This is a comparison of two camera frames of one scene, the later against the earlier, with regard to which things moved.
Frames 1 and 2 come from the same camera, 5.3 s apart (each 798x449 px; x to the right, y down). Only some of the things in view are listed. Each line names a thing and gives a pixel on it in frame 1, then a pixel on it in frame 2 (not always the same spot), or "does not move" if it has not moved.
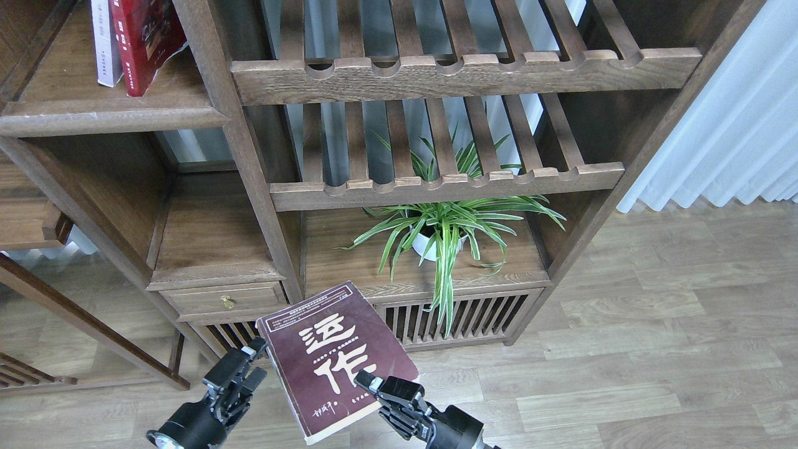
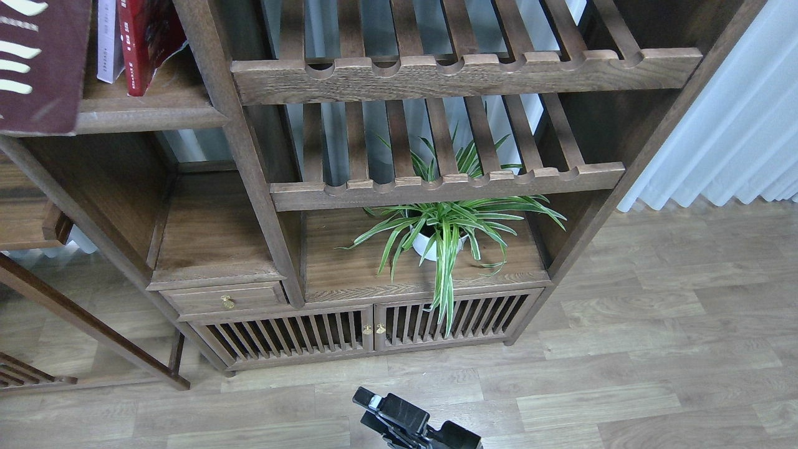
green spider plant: x=442 y=227 does not move
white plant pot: x=422 y=242 does not move
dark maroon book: x=318 y=345 to x=43 y=47
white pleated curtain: x=738 y=138 does not move
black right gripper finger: x=366 y=380 to x=394 y=410
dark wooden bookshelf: x=447 y=159 does not move
